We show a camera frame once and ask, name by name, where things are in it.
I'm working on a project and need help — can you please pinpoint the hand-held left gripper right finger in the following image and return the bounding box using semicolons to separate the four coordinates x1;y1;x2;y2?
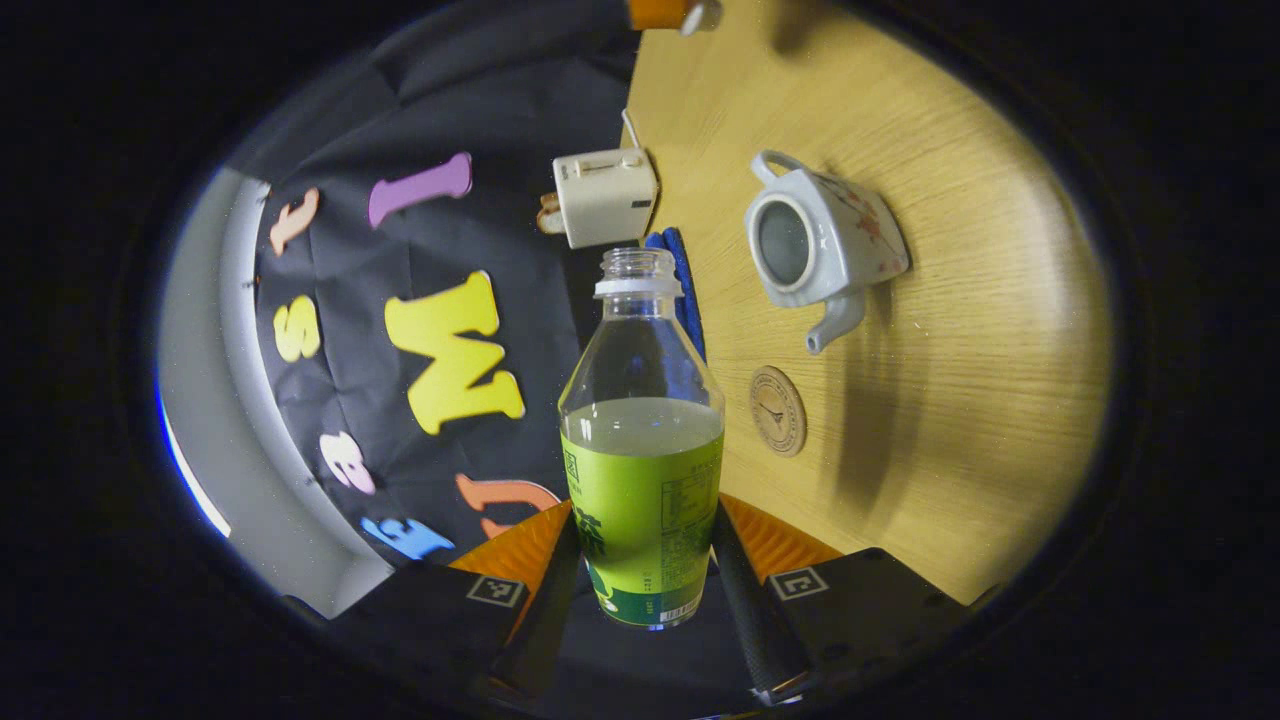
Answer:
712;493;977;707

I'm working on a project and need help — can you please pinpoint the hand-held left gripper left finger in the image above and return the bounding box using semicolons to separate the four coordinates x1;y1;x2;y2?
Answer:
330;500;584;701

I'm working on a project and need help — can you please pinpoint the green label water bottle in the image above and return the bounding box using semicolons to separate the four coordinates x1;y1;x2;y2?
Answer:
558;247;726;631

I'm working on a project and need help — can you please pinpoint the round wooden coaster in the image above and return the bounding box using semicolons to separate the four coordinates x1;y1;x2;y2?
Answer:
749;365;808;458

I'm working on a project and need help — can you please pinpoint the white floral teacup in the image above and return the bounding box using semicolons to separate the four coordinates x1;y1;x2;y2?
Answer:
743;150;911;356

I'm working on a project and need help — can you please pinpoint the white toaster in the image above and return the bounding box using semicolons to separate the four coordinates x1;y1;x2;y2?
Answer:
552;148;661;250

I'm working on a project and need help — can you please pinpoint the blue folded towel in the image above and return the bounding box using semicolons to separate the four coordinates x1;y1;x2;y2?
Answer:
644;227;709;363

